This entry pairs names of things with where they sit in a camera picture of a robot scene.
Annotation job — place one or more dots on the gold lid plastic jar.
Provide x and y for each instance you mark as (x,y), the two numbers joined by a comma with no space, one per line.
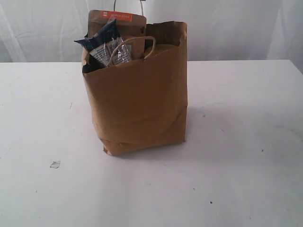
(159,48)

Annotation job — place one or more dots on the dark blue biscuit packet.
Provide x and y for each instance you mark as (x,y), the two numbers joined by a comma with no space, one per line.
(106,45)

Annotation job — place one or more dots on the brown kraft pouch orange label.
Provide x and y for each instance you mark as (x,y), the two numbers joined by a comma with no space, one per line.
(132,28)

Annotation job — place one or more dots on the brown paper bag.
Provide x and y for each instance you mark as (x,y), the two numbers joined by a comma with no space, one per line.
(142,103)

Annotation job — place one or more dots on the small torn paper scrap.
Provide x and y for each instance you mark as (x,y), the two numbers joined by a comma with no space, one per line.
(55,164)

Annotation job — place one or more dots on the white curtain backdrop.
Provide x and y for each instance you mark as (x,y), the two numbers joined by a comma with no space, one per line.
(46,30)

